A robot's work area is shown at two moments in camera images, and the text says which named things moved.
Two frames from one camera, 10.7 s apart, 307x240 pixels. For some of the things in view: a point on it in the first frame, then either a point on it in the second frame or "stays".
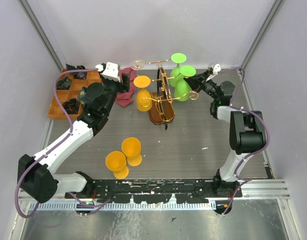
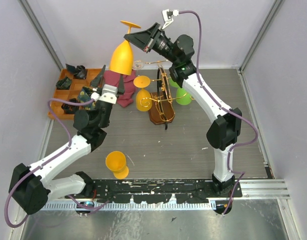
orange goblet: (144, 99) stays
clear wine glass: (137, 64) stays
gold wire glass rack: (161, 108) stays
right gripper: (197, 81) -> (144, 40)
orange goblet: (131, 147) -> (121, 59)
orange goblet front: (116, 161) stays
